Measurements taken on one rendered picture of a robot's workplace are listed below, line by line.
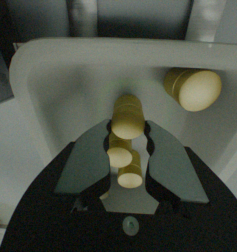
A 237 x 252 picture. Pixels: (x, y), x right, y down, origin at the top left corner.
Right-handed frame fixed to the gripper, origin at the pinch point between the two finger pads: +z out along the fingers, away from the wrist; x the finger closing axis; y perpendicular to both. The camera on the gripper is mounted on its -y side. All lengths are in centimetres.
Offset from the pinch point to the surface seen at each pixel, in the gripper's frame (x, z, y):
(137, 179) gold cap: 1.7, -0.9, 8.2
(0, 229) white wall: -275, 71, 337
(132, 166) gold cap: 0.9, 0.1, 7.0
